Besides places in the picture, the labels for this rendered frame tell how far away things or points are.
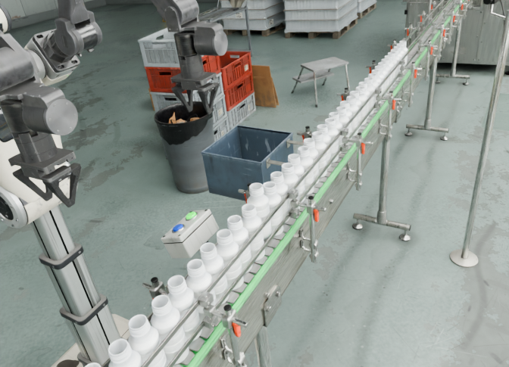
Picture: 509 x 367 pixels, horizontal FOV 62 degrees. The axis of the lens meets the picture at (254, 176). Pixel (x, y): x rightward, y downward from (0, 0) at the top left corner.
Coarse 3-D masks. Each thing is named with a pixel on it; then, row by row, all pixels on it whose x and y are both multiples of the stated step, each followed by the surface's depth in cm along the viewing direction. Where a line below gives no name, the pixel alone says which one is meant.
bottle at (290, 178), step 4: (284, 164) 130; (288, 164) 130; (292, 164) 129; (284, 168) 128; (288, 168) 127; (292, 168) 128; (284, 172) 128; (288, 172) 128; (292, 172) 129; (284, 176) 129; (288, 176) 129; (292, 176) 129; (296, 176) 130; (284, 180) 129; (288, 180) 129; (292, 180) 129; (296, 180) 129; (288, 184) 129; (292, 184) 129; (288, 188) 129; (296, 188) 130
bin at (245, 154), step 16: (240, 128) 213; (256, 128) 208; (224, 144) 206; (240, 144) 218; (256, 144) 213; (272, 144) 208; (288, 144) 196; (208, 160) 192; (224, 160) 187; (240, 160) 182; (256, 160) 219; (272, 160) 181; (208, 176) 197; (224, 176) 192; (240, 176) 187; (256, 176) 182; (224, 192) 197
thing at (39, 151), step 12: (12, 132) 70; (24, 132) 69; (36, 132) 70; (24, 144) 70; (36, 144) 70; (48, 144) 72; (24, 156) 71; (36, 156) 71; (48, 156) 72; (60, 156) 73; (72, 156) 74; (36, 168) 70; (48, 168) 70
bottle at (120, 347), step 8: (112, 344) 78; (120, 344) 79; (128, 344) 78; (112, 352) 78; (120, 352) 81; (128, 352) 77; (136, 352) 81; (112, 360) 77; (120, 360) 77; (128, 360) 78; (136, 360) 79
